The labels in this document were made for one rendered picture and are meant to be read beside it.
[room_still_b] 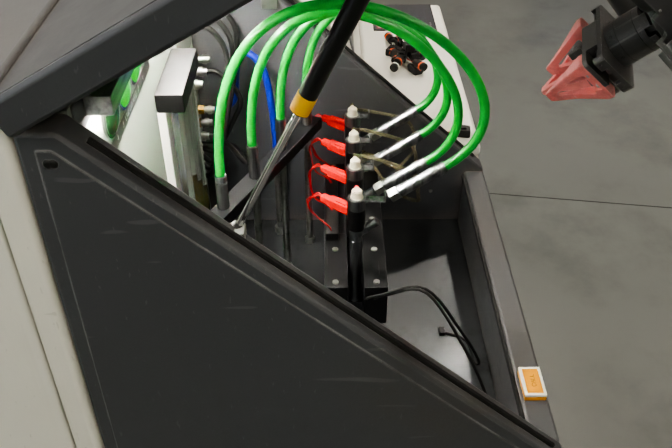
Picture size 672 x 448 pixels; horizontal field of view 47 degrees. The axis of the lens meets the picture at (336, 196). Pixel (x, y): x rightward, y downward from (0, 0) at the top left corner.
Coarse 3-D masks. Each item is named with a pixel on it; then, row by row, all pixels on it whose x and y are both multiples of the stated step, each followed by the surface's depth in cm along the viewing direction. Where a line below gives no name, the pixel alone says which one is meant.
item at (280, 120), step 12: (312, 24) 115; (300, 36) 116; (420, 36) 117; (288, 48) 117; (432, 48) 118; (288, 60) 119; (444, 84) 121; (276, 96) 123; (444, 96) 123; (276, 108) 124; (444, 108) 124; (276, 120) 125; (276, 132) 127; (420, 132) 127; (276, 144) 128; (396, 144) 128; (408, 144) 128; (384, 156) 129
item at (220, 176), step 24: (312, 0) 97; (336, 0) 96; (264, 24) 98; (408, 24) 98; (240, 48) 100; (456, 48) 100; (480, 96) 104; (216, 120) 106; (480, 120) 107; (216, 144) 109; (216, 168) 111
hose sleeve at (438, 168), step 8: (432, 168) 112; (440, 168) 111; (416, 176) 113; (424, 176) 112; (432, 176) 112; (400, 184) 114; (408, 184) 113; (416, 184) 113; (400, 192) 114; (408, 192) 114
